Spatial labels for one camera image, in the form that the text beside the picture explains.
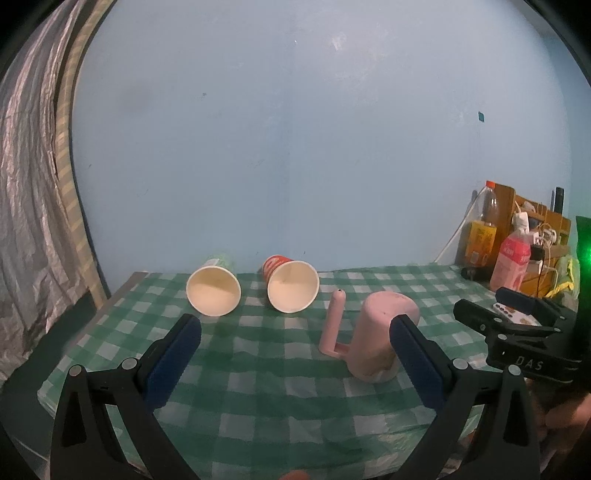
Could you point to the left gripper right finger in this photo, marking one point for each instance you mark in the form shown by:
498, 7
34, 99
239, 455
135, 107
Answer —
505, 445

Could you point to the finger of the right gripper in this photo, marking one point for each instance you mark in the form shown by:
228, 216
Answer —
489, 323
526, 302

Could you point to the green patterned paper cup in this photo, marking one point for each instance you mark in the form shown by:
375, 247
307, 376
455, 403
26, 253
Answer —
213, 290

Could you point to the pink bottle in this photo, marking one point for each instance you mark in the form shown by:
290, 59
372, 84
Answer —
514, 256

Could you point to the green checkered tablecloth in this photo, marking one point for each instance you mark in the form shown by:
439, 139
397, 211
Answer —
258, 399

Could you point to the black round object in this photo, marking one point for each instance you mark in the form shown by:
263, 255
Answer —
477, 274

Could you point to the person's right hand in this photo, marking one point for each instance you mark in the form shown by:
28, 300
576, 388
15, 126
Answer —
561, 425

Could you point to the white smartphone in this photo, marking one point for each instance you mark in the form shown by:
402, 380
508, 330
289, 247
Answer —
515, 316

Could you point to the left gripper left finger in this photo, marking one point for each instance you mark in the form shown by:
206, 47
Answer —
84, 444

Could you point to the amber drink bottle orange cap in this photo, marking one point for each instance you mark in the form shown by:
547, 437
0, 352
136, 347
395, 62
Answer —
490, 208

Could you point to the silver foil curtain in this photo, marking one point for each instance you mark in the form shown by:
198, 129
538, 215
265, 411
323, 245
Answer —
40, 272

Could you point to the red paper cup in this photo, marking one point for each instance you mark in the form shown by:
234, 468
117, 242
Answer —
291, 285

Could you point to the pink plastic mug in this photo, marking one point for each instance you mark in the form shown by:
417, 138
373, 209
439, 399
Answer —
369, 355

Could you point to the wooden organizer box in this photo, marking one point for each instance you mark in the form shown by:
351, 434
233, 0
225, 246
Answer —
553, 229

